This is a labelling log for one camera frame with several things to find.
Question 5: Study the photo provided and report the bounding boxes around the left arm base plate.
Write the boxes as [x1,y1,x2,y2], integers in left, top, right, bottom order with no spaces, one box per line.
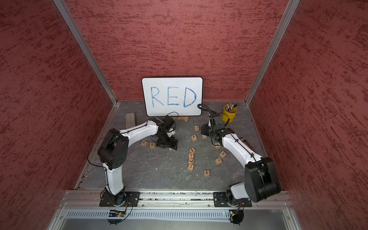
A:
[99,190,140,208]

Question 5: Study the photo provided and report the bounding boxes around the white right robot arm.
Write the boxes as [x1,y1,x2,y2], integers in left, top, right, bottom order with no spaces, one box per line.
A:
[201,115,281,207]

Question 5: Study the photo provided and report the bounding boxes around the wooden block letter X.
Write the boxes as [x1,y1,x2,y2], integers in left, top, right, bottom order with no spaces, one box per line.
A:
[215,158,222,165]

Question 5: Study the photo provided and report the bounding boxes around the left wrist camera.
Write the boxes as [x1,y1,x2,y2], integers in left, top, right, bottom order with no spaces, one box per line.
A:
[166,128,175,137]

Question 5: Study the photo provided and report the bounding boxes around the aluminium front rail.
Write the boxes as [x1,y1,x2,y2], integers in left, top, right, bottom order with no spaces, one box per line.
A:
[59,189,293,210]

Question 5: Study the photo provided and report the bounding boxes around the wooden whiteboard stand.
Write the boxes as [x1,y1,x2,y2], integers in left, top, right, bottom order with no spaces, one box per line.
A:
[172,117,189,122]

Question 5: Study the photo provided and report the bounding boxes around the black corrugated cable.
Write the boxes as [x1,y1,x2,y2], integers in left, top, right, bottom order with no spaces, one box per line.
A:
[197,103,216,136]

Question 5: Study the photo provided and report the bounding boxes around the yellow pencil cup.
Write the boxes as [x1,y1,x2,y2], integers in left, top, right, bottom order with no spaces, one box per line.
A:
[221,103,238,123]

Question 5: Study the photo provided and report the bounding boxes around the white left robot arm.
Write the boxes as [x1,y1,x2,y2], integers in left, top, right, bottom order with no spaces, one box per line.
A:
[97,115,178,207]

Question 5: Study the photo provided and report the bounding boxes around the wooden block letter M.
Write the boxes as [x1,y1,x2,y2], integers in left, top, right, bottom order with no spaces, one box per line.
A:
[219,151,227,159]

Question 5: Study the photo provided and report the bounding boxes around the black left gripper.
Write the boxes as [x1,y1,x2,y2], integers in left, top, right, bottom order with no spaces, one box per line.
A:
[156,131,179,151]

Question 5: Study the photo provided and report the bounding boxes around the whiteboard with RED text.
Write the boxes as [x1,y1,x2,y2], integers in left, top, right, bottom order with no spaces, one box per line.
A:
[141,77,203,117]

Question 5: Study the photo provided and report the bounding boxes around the grey stone-look eraser case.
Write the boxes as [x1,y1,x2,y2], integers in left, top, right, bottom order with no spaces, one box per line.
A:
[126,113,136,129]

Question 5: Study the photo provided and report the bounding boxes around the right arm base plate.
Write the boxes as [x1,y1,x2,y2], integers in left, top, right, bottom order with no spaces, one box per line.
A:
[213,192,252,208]

